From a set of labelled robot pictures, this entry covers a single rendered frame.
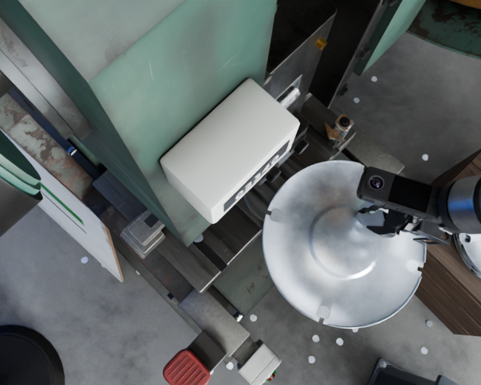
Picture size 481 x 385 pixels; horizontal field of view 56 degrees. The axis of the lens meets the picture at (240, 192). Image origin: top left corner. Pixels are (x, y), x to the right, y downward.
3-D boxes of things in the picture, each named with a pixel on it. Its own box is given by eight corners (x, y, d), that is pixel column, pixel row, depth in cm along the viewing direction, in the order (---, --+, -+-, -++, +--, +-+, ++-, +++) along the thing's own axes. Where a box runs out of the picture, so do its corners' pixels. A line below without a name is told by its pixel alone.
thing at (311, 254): (238, 292, 75) (239, 292, 74) (292, 138, 83) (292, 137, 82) (401, 352, 76) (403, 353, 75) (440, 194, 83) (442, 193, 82)
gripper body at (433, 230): (419, 247, 72) (486, 245, 61) (377, 228, 70) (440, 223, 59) (428, 202, 74) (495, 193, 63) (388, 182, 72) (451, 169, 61)
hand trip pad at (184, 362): (215, 370, 82) (214, 376, 75) (191, 396, 81) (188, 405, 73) (188, 342, 83) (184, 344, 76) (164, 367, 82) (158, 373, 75)
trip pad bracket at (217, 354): (227, 346, 99) (227, 354, 80) (195, 381, 97) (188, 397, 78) (208, 326, 100) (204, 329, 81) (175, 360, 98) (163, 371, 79)
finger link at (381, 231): (370, 238, 74) (410, 237, 66) (363, 235, 74) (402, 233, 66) (377, 211, 75) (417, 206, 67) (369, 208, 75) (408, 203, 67)
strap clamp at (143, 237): (208, 196, 88) (204, 182, 78) (143, 259, 85) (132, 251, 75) (185, 176, 89) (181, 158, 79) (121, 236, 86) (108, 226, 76)
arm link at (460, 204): (467, 220, 55) (479, 159, 57) (437, 222, 59) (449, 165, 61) (510, 241, 57) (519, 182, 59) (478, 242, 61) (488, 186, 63)
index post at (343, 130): (343, 140, 92) (356, 120, 83) (334, 150, 91) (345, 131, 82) (333, 131, 92) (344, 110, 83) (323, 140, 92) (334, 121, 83)
